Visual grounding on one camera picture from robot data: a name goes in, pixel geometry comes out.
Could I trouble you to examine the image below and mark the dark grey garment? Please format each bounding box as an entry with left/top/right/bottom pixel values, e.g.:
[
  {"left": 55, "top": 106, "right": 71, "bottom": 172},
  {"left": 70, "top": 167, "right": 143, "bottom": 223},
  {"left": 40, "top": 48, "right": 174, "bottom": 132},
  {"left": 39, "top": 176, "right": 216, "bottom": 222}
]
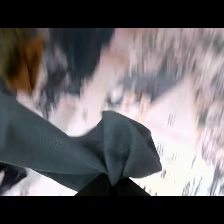
[{"left": 0, "top": 78, "right": 163, "bottom": 193}]

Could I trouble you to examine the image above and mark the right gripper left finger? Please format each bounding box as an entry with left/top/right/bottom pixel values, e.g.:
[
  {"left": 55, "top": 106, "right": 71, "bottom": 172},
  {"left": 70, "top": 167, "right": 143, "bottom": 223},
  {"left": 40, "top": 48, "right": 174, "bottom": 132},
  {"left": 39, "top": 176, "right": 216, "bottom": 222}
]
[{"left": 75, "top": 173, "right": 114, "bottom": 197}]

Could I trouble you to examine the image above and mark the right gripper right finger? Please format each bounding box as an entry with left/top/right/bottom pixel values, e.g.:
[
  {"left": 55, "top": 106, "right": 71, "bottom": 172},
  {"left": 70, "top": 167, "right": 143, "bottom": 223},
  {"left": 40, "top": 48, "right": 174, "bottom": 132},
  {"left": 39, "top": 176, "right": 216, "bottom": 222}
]
[{"left": 113, "top": 177, "right": 151, "bottom": 197}]

